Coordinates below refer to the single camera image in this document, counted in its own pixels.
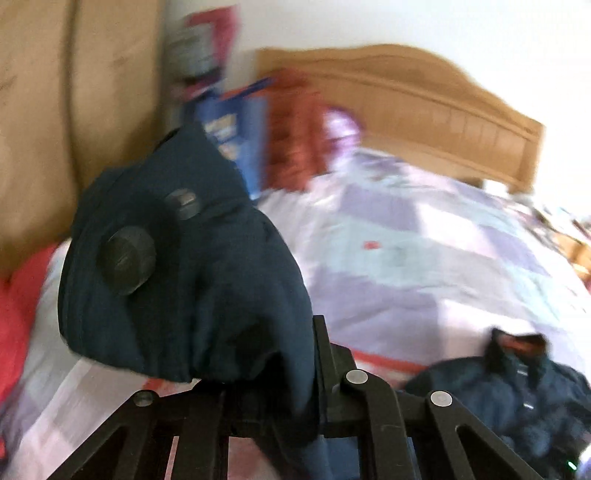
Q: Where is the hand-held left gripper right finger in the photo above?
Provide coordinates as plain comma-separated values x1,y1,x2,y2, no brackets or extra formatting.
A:
313,316,546,480

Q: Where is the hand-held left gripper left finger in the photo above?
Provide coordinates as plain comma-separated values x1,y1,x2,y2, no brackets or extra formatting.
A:
46,384,243,480

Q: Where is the navy blue jacket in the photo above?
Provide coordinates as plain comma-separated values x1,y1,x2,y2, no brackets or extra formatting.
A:
58,122,591,480

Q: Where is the purple patchwork quilt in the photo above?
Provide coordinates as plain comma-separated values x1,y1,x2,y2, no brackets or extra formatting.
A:
9,148,591,480

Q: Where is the red checked blanket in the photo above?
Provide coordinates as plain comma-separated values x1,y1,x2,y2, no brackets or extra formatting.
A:
0,244,428,462

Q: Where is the wooden nightstand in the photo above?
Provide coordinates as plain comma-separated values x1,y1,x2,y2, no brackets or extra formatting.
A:
554,228,591,289

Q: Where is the orange knitted cloth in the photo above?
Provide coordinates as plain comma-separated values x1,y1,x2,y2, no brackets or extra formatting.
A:
265,69,334,192

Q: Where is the purple plush pillow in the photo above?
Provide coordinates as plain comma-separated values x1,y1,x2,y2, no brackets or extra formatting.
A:
323,107,364,153

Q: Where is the blue printed bag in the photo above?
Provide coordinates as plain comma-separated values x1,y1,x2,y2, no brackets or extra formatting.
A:
194,78,274,200

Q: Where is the pile of clutter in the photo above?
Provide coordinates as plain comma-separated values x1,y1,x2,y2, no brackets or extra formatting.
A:
531,196,591,241

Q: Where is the wooden headboard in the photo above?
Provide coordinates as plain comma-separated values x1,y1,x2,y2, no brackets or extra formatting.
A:
256,44,546,195

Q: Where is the wooden wardrobe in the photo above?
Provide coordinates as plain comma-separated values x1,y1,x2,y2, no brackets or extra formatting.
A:
0,0,169,278

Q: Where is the grey and pink bag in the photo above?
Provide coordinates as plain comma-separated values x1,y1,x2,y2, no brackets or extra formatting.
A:
165,4,242,103

